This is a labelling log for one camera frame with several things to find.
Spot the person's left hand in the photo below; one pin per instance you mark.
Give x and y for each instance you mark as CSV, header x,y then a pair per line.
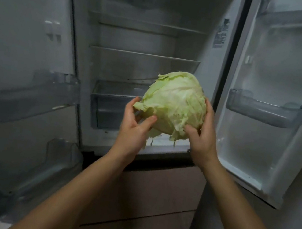
x,y
129,138

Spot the person's right hand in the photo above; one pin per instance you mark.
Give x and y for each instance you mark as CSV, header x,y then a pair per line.
x,y
201,147

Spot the person's left thumb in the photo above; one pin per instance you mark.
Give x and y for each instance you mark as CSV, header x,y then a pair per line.
x,y
148,122

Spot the person's right thumb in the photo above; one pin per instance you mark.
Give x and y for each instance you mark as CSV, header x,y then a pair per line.
x,y
191,131

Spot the green cabbage head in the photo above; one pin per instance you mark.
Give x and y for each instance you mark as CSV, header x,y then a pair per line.
x,y
176,100

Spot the person's left forearm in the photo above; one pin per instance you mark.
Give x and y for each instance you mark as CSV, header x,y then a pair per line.
x,y
76,195

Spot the person's right forearm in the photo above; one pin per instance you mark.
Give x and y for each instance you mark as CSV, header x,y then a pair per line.
x,y
238,214

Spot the clear crisper drawer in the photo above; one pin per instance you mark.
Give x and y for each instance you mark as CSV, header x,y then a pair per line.
x,y
112,106

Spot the glass refrigerator shelf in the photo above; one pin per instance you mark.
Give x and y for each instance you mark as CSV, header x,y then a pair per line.
x,y
137,55
145,26

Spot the small clear door bin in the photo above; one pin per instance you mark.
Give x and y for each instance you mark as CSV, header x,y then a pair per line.
x,y
266,112

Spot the open refrigerator body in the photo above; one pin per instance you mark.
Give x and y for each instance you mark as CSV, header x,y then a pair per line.
x,y
140,42

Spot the printed label sticker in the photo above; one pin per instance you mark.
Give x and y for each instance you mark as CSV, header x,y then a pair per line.
x,y
221,34

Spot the white refrigerator door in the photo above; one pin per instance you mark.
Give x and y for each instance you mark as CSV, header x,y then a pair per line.
x,y
285,69
24,25

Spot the large clear door bin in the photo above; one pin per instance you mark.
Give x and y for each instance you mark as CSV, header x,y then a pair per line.
x,y
21,97

